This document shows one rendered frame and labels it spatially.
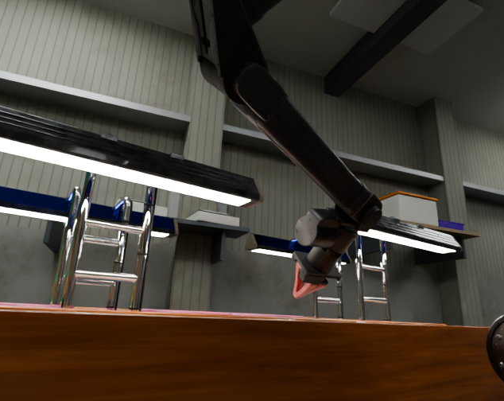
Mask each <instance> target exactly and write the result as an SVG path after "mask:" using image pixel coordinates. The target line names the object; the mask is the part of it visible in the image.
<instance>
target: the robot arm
mask: <svg viewBox="0 0 504 401"><path fill-rule="evenodd" d="M281 1H282V0H189V5H190V12H191V18H192V28H193V34H194V40H195V46H196V56H197V61H198V62H200V71H201V73H202V76H203V77H204V79H205V80H206V81H207V82H208V83H209V84H211V85H212V86H213V87H215V88H216V89H218V90H219V91H220V92H222V93H223V94H224V95H225V96H226V97H228V98H229V99H230V102H231V103H232V104H233V105H234V106H235V107H236V108H237V109H238V110H239V111H240V112H241V113H242V114H243V115H245V116H246V117H247V118H248V119H249V120H250V121H251V122H252V123H253V124H254V125H255V126H256V127H257V128H258V129H259V130H260V131H261V132H262V133H263V134H264V135H265V136H266V137H267V138H268V139H270V140H271V141H272V142H273V143H274V144H275V145H276V146H277V147H278V148H279V149H280V150H281V151H282V152H283V153H284V154H285V155H286V156H287V157H288V158H290V159H291V160H292V161H293V162H294V163H295V164H296V165H297V166H298V167H299V168H300V169H301V170H302V171H303V172H304V173H305V174H306V175H307V176H308V177H310V178H311V179H312V180H313V181H314V182H315V183H316V184H317V185H318V186H319V187H320V188H321V189H322V190H323V191H324V192H325V193H326V194H327V195H328V196H329V197H330V199H331V200H332V201H333V202H334V203H333V205H332V207H331V208H326V209H323V208H311V209H310V210H309V211H308V213H307V215H306V216H302V217H301V218H300V219H299V220H298V221H297V224H296V227H295V236H296V239H297V242H298V243H299V244H300V245H303V246H309V247H313V248H312V250H311V251H310V252H309V253H306V252H301V251H294V252H293V254H292V255H291V256H292V258H293V260H294V262H296V261H297V263H296V281H295V286H294V290H293V296H294V297H295V298H300V297H303V296H305V295H306V294H310V293H311V292H314V291H316V290H320V289H322V288H324V287H325V286H326V285H327V284H328V281H327V279H326V278H335V279H337V280H338V281H339V280H340V279H341V278H342V275H341V274H340V272H339V271H338V269H337V268H336V266H335V265H336V264H337V262H338V261H339V259H340V258H341V257H342V255H343V254H344V252H345V251H346V250H347V249H348V248H349V246H350V245H351V243H352V242H353V241H354V239H355V238H356V236H357V235H358V234H359V233H358V232H367V233H368V232H369V230H370V229H371V227H375V225H376V224H377V222H378V221H379V220H380V218H381V217H382V202H381V201H380V200H379V199H378V198H377V197H376V196H375V194H374V193H372V192H371V191H370V190H369V189H368V188H367V187H366V186H365V185H364V184H363V183H362V182H361V181H360V180H359V179H358V178H357V177H356V176H355V175H354V174H353V173H352V172H351V171H350V170H349V169H348V168H347V166H346V165H345V164H344V163H343V161H342V160H341V159H340V158H339V156H338V155H337V154H336V153H335V151H334V150H333V149H332V148H331V147H330V146H329V145H328V144H327V143H326V141H325V140H324V139H323V138H322V137H321V135H320V134H319V133H318V132H317V131H316V129H315V128H314V127H313V126H312V124H311V123H310V122H309V121H308V120H307V119H306V118H305V117H304V115H303V114H302V113H301V112H300V111H299V109H298V108H297V107H296V106H295V104H294V103H293V102H292V101H291V100H290V98H289V97H288V95H287V94H286V93H285V89H284V88H283V87H282V86H281V85H280V83H279V82H278V81H277V80H276V79H275V78H273V77H272V76H271V75H270V74H269V69H268V66H267V63H266V60H265V58H264V56H263V54H262V51H261V48H260V46H259V43H258V40H257V38H256V36H255V34H254V31H253V28H252V25H254V24H256V23H257V22H258V21H260V20H261V19H262V18H263V17H264V15H265V14H266V13H267V12H268V11H269V10H271V9H272V8H273V7H275V6H276V5H277V4H278V3H279V2H281ZM304 282H305V285H304V286H303V284H304ZM302 286H303V288H302V289H301V287H302Z"/></svg>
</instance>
